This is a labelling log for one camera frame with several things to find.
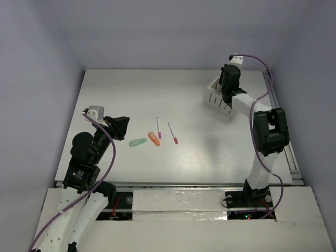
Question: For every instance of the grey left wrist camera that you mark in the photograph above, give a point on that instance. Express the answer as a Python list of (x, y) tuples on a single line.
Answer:
[(94, 112)]

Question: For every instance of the pink capped white marker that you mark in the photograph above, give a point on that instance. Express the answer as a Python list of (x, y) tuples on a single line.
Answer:
[(172, 133)]

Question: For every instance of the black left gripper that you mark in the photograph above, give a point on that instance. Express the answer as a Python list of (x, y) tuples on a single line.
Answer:
[(112, 127)]

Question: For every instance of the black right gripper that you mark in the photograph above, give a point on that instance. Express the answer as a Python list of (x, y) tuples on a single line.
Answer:
[(221, 78)]

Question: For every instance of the white slotted organizer box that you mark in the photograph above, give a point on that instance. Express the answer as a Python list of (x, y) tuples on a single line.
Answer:
[(213, 98)]

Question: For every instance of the aluminium side rail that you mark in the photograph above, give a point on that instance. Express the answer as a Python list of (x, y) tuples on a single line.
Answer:
[(294, 170)]

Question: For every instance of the green utility knife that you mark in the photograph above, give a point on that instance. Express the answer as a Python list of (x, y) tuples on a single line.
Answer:
[(137, 142)]

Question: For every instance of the orange utility knife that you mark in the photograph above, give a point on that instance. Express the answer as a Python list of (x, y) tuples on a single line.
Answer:
[(154, 139)]

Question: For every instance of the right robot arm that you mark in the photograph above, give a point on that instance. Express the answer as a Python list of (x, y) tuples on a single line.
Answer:
[(269, 133)]

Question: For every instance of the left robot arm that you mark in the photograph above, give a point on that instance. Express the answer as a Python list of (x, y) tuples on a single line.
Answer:
[(83, 196)]

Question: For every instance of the purple capped white marker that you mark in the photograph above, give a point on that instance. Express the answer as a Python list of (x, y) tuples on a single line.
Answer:
[(158, 127)]

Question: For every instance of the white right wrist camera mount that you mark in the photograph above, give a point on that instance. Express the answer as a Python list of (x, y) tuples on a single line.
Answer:
[(236, 60)]

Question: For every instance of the white foam front block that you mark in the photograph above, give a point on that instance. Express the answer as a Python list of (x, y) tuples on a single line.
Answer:
[(178, 205)]

